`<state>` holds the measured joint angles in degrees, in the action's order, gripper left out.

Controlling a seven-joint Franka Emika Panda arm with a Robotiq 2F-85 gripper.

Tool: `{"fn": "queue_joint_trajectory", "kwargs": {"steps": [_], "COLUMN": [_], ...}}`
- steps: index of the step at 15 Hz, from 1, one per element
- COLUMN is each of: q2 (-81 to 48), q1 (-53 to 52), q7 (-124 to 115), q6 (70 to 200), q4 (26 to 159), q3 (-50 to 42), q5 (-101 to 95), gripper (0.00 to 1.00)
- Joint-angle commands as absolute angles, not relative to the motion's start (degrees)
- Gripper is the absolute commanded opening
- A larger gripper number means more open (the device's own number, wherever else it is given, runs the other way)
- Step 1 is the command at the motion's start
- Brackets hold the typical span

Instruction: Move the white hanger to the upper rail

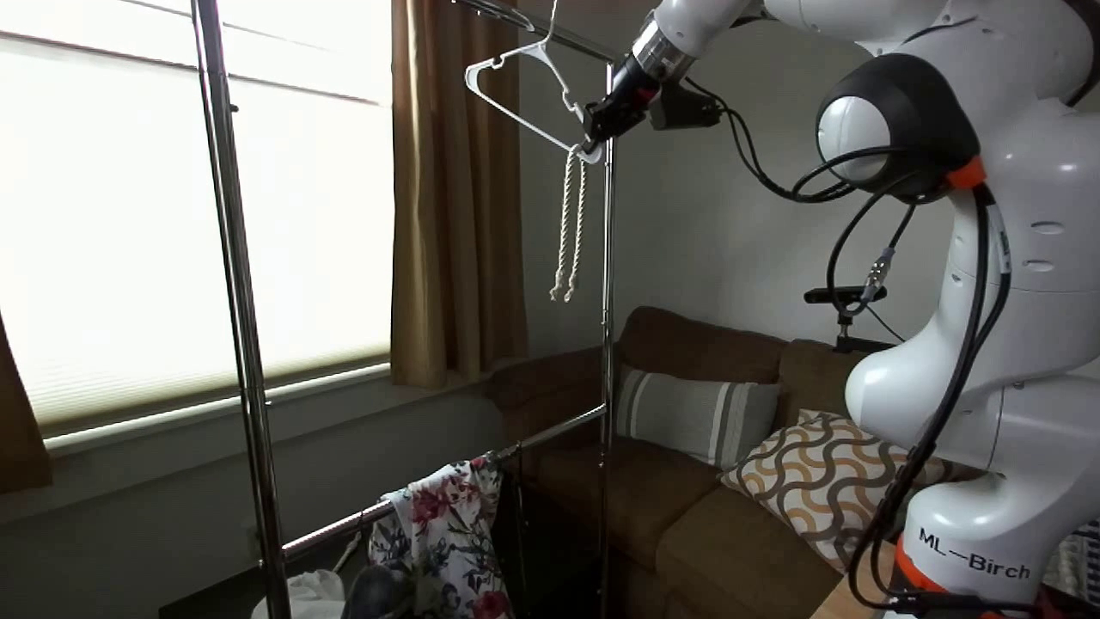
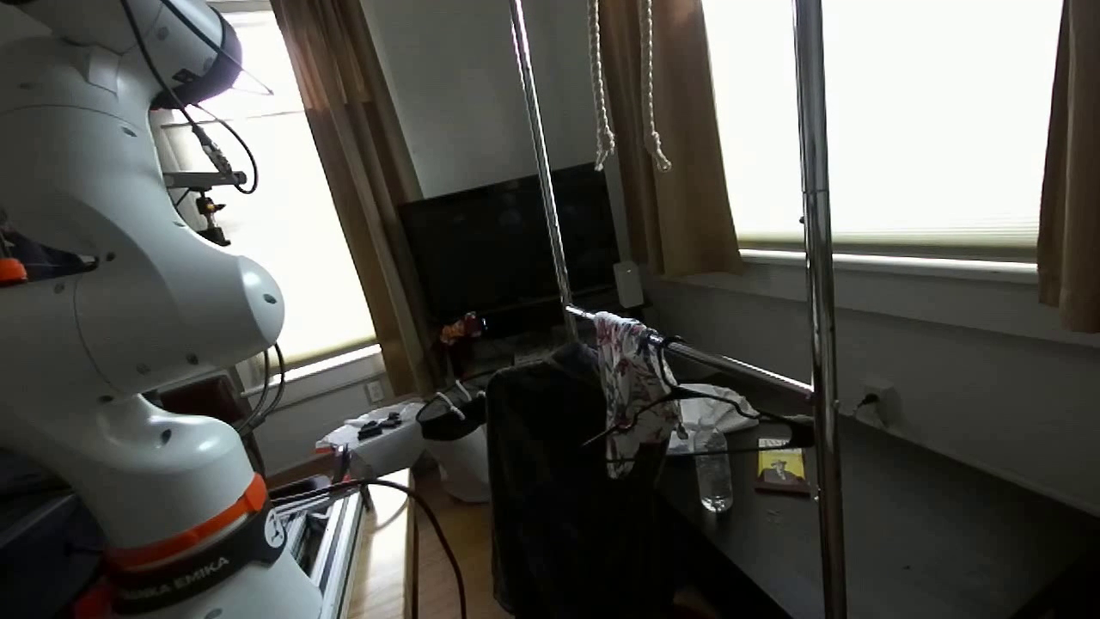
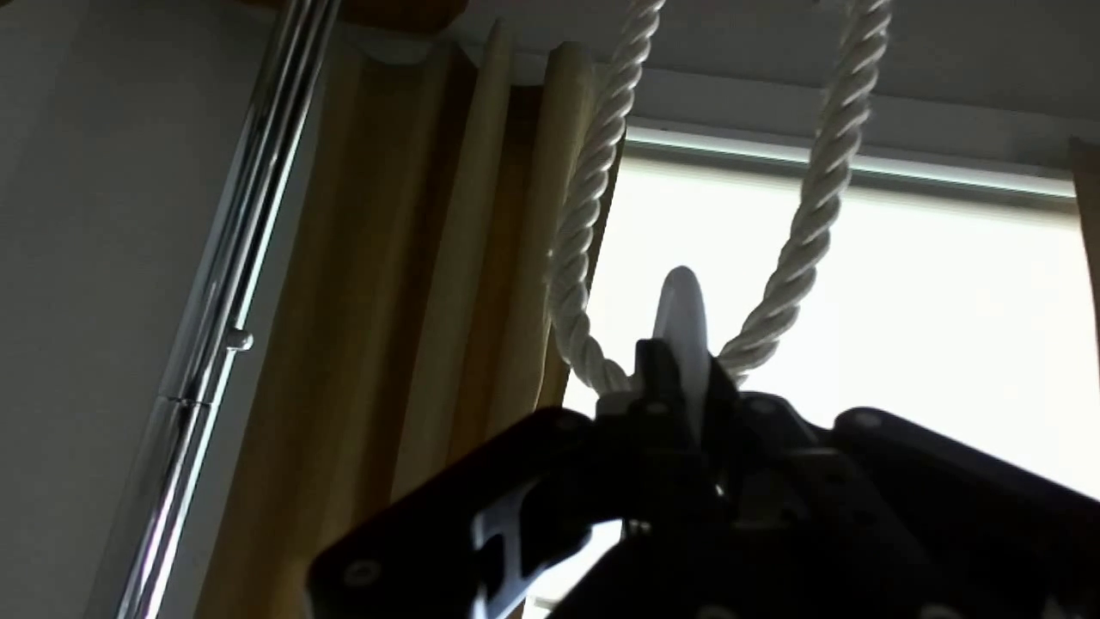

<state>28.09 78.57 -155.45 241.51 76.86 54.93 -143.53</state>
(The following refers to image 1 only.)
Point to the white plastic bag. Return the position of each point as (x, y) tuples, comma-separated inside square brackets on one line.
[(310, 594)]

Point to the black camera on stand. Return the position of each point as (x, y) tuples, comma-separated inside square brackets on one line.
[(842, 293)]

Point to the white window blind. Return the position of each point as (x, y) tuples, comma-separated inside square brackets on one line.
[(126, 217)]

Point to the grey striped pillow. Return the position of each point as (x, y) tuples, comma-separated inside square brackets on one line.
[(691, 413)]

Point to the metal garment rack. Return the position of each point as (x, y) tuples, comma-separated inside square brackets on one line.
[(245, 345)]

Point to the floral print garment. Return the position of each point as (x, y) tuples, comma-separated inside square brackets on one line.
[(449, 539)]

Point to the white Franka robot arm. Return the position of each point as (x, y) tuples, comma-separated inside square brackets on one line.
[(984, 367)]

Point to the wavy patterned pillow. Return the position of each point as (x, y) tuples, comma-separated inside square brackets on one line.
[(813, 475)]

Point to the brown fabric couch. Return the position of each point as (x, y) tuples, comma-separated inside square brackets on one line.
[(675, 504)]

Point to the white grid panel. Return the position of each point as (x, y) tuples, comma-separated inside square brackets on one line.
[(1076, 563)]

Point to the light wooden box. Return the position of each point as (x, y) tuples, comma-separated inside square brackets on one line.
[(861, 601)]

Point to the brown curtain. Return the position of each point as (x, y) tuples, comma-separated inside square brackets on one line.
[(451, 254)]

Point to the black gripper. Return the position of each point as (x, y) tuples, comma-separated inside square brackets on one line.
[(633, 88)]

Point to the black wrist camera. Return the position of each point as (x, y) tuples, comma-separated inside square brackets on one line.
[(684, 109)]

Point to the white plastic clothes hanger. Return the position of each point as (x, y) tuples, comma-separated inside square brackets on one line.
[(527, 73)]

